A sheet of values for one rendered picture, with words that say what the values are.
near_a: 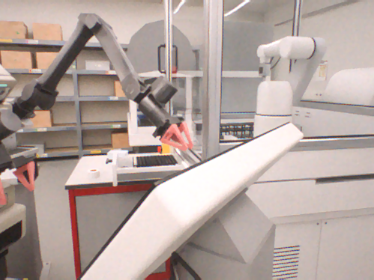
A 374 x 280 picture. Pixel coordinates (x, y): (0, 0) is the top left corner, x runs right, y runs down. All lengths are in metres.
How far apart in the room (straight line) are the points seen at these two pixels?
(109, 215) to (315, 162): 1.13
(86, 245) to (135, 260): 1.50
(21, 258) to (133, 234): 1.87
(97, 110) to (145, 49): 3.49
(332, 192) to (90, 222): 1.24
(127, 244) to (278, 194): 0.85
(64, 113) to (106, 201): 4.08
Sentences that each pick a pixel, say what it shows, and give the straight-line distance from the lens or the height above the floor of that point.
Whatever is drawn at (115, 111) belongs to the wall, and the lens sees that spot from 5.62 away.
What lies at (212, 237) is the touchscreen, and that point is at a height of 1.04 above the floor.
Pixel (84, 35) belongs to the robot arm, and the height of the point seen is 1.47.
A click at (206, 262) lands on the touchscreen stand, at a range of 0.50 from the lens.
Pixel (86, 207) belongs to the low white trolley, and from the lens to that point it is 1.69.
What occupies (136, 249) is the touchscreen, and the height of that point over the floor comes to 1.13.
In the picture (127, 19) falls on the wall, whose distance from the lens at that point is 5.76.
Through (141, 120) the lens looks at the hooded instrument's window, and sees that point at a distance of 2.26.
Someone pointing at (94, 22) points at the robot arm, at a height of 1.51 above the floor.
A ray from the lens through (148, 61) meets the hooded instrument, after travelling 2.23.
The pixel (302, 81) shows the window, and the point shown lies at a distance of 1.08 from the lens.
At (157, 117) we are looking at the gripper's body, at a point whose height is 1.19.
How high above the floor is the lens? 1.28
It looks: 12 degrees down
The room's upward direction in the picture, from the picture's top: straight up
